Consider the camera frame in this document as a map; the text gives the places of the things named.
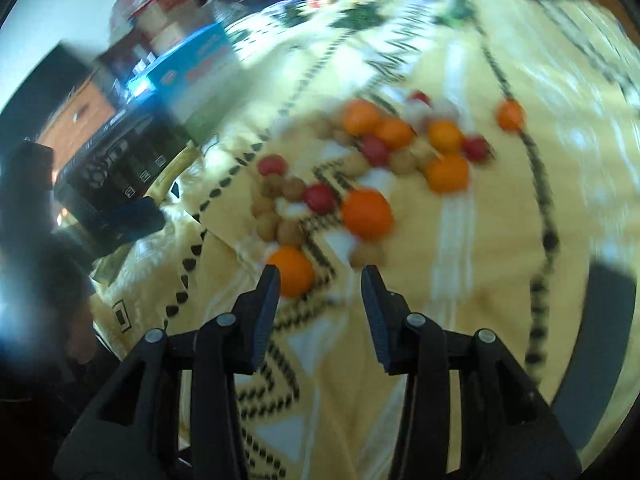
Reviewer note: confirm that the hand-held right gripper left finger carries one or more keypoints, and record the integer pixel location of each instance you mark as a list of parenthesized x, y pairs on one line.
[(260, 330)]

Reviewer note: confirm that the pile of mandarin oranges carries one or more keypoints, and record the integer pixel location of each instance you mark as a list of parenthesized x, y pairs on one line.
[(367, 213)]

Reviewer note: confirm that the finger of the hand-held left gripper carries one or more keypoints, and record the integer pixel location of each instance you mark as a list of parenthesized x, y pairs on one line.
[(132, 217)]

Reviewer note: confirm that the black printed box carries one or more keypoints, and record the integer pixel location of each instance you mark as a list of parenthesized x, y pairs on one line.
[(130, 160)]

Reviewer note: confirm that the green leafy vegetable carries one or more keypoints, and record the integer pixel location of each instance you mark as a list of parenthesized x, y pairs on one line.
[(455, 10), (295, 16), (362, 15)]

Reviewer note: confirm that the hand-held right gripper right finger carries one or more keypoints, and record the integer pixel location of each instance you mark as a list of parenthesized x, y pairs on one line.
[(375, 330)]

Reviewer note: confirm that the large blue box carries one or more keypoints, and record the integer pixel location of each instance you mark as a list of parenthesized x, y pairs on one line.
[(200, 70)]

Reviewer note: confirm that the pile of brown longans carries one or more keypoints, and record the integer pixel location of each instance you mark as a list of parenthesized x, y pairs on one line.
[(292, 189)]

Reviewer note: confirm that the wooden dresser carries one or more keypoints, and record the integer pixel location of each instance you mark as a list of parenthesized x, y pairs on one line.
[(75, 120)]

